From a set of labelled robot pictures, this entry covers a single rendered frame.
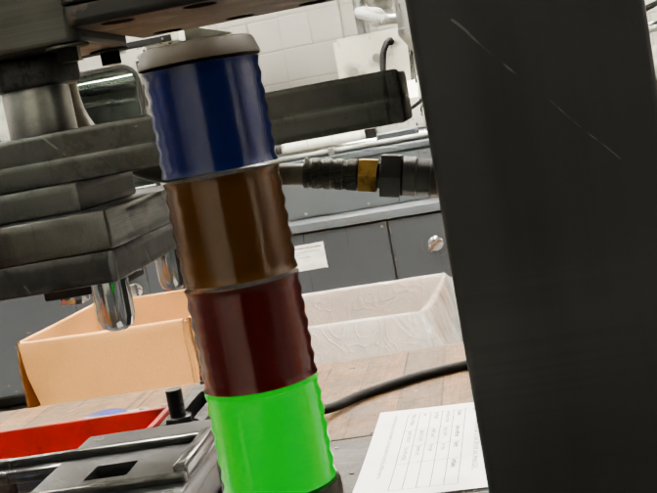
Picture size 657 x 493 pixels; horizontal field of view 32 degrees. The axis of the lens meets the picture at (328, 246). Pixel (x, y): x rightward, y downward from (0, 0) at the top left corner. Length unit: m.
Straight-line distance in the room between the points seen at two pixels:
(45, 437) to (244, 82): 0.65
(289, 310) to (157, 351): 2.60
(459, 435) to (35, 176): 0.44
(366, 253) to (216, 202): 4.81
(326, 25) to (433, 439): 6.24
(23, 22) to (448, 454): 0.46
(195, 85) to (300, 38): 6.76
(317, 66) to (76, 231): 6.54
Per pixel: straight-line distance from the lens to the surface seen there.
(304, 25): 7.11
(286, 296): 0.36
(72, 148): 0.60
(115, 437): 0.76
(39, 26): 0.60
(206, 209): 0.35
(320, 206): 5.16
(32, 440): 0.97
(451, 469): 0.84
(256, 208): 0.35
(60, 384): 3.07
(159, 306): 3.51
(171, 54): 0.35
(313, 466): 0.37
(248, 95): 0.35
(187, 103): 0.35
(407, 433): 0.93
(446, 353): 1.20
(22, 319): 5.71
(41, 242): 0.58
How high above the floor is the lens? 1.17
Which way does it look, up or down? 7 degrees down
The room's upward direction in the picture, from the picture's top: 10 degrees counter-clockwise
